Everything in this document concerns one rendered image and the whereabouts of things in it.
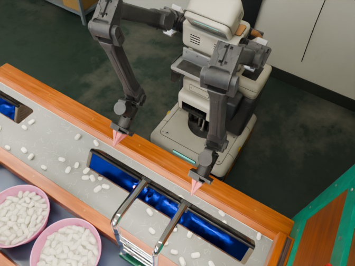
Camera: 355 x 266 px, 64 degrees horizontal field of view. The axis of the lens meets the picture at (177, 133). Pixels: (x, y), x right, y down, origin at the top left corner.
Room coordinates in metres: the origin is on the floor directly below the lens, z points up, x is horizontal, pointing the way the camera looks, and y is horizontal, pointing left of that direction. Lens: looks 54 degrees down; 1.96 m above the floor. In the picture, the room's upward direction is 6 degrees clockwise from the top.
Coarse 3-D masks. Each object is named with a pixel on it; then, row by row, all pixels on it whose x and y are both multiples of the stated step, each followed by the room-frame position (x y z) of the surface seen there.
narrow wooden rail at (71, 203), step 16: (0, 160) 0.60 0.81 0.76; (16, 160) 0.61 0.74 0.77; (32, 176) 0.54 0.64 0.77; (48, 192) 0.47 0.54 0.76; (64, 192) 0.48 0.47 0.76; (64, 208) 0.43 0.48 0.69; (80, 208) 0.41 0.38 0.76; (96, 224) 0.36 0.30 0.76; (112, 240) 0.31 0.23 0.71; (160, 256) 0.26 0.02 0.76
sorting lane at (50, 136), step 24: (24, 96) 1.03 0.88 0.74; (0, 120) 0.85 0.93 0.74; (48, 120) 0.88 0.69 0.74; (0, 144) 0.70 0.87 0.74; (24, 144) 0.72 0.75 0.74; (48, 144) 0.73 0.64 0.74; (72, 144) 0.75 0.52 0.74; (48, 168) 0.60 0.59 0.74; (72, 168) 0.61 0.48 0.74; (144, 168) 0.65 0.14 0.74; (72, 192) 0.49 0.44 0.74; (120, 192) 0.52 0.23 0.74; (144, 216) 0.42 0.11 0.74; (216, 216) 0.45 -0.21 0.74; (144, 240) 0.32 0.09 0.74; (168, 240) 0.33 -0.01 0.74; (192, 240) 0.34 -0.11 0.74; (264, 240) 0.37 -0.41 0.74; (192, 264) 0.24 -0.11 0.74; (216, 264) 0.25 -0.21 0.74; (240, 264) 0.26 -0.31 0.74
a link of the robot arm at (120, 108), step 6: (144, 96) 0.86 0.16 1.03; (120, 102) 0.78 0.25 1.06; (126, 102) 0.78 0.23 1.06; (132, 102) 0.81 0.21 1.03; (138, 102) 0.83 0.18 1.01; (144, 102) 0.85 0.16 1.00; (114, 108) 0.76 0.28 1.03; (120, 108) 0.76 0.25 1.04; (126, 108) 0.76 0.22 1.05; (120, 114) 0.74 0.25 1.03; (126, 114) 0.76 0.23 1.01
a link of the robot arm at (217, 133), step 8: (200, 72) 0.63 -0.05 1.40; (200, 80) 0.63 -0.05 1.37; (232, 80) 0.60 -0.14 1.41; (208, 88) 0.62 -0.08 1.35; (216, 88) 0.62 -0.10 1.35; (232, 88) 0.59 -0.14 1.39; (216, 96) 0.60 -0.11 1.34; (224, 96) 0.59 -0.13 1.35; (232, 96) 0.59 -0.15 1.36; (216, 104) 0.61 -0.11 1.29; (224, 104) 0.62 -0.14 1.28; (216, 112) 0.61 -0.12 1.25; (224, 112) 0.63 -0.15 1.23; (216, 120) 0.62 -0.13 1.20; (224, 120) 0.65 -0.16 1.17; (216, 128) 0.62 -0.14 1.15; (224, 128) 0.66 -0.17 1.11; (208, 136) 0.64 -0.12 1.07; (216, 136) 0.63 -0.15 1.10; (224, 136) 0.64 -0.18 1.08; (208, 144) 0.65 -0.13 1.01; (216, 144) 0.64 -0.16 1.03
